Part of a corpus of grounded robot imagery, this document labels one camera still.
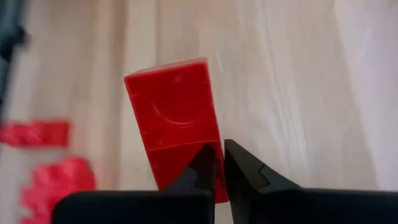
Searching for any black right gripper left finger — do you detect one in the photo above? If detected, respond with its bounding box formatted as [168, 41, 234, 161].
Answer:
[161, 143, 218, 224]

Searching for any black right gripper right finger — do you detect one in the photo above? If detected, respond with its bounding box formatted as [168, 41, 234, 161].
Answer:
[223, 139, 312, 224]

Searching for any red two-stud plastic brick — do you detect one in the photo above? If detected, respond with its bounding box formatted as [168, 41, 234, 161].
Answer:
[0, 119, 71, 147]
[124, 57, 229, 205]

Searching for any red four-stud plastic brick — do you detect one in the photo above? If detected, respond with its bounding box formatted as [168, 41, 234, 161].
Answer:
[19, 156, 97, 224]

